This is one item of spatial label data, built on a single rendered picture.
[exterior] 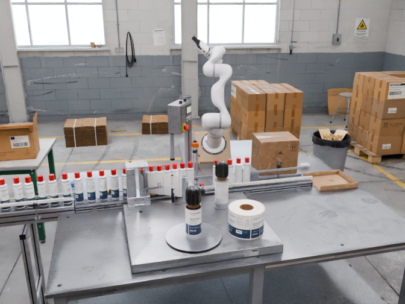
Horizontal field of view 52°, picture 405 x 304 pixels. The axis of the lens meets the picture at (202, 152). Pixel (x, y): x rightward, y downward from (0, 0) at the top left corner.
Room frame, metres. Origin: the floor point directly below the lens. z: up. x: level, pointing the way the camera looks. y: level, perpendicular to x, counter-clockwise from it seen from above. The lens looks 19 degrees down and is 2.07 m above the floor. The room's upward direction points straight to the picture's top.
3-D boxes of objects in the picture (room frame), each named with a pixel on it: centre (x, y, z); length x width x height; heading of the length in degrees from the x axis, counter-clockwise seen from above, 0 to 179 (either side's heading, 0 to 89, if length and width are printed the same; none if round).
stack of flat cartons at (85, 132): (6.42, 1.86, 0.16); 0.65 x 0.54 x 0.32; 102
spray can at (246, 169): (2.70, -0.31, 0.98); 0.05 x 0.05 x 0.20
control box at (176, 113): (2.67, 0.15, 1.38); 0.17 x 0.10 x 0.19; 159
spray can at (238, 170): (2.69, -0.25, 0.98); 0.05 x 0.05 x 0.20
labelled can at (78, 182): (2.43, 0.79, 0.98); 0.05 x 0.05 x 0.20
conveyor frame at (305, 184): (2.62, 0.02, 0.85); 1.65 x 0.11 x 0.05; 104
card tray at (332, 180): (2.85, -0.95, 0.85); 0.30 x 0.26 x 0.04; 104
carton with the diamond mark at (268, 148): (3.07, -0.56, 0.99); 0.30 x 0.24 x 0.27; 99
